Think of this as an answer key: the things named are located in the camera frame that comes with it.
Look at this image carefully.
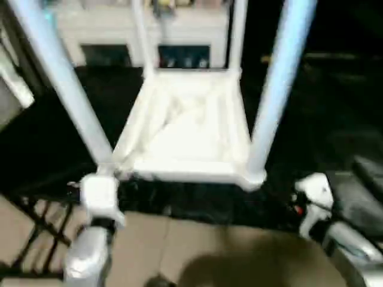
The white plastic table leg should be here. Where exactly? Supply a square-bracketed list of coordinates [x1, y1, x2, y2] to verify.
[10, 0, 117, 181]
[229, 0, 248, 75]
[132, 0, 157, 79]
[249, 0, 318, 188]

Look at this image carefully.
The white plastic table top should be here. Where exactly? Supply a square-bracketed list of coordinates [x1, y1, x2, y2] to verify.
[95, 66, 269, 193]

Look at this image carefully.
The black box with beige label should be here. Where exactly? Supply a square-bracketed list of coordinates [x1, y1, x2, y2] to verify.
[245, 0, 303, 75]

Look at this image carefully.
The black television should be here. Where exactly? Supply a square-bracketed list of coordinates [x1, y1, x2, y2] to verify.
[301, 0, 383, 72]

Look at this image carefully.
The clear bag on cabinet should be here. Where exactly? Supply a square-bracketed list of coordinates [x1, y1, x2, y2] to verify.
[148, 0, 178, 16]

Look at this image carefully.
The black mat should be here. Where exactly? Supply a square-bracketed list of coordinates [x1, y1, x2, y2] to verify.
[0, 63, 383, 234]

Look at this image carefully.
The white cabinet with glass doors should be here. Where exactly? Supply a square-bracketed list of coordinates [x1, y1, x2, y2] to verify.
[54, 0, 235, 69]

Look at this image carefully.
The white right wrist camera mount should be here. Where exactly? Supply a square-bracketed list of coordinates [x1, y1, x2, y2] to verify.
[294, 172, 335, 240]

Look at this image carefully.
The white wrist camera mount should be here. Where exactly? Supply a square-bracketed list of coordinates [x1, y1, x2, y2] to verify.
[294, 172, 335, 240]
[78, 174, 127, 230]

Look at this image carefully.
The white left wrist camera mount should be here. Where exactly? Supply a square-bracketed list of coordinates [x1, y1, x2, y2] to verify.
[78, 174, 127, 230]

